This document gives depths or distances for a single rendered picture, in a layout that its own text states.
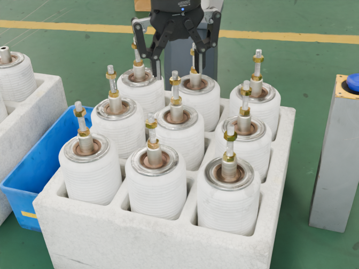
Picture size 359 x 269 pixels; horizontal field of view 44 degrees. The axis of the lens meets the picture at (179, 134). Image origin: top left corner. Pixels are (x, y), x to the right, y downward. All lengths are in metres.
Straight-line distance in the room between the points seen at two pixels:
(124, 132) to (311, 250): 0.42
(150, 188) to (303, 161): 0.52
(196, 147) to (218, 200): 0.16
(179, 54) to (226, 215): 0.52
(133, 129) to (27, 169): 0.28
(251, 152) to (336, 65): 0.83
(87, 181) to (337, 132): 0.42
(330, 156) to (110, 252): 0.42
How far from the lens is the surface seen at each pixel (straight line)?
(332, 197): 0.89
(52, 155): 1.06
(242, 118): 0.74
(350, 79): 0.78
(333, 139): 0.81
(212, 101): 0.86
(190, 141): 0.77
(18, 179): 0.97
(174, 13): 0.68
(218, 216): 0.67
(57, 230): 0.80
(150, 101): 0.90
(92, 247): 0.79
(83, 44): 1.68
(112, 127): 0.79
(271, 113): 0.84
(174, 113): 0.77
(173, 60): 1.09
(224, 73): 1.43
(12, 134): 0.98
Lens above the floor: 0.70
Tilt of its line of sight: 37 degrees down
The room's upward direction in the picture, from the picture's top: 3 degrees counter-clockwise
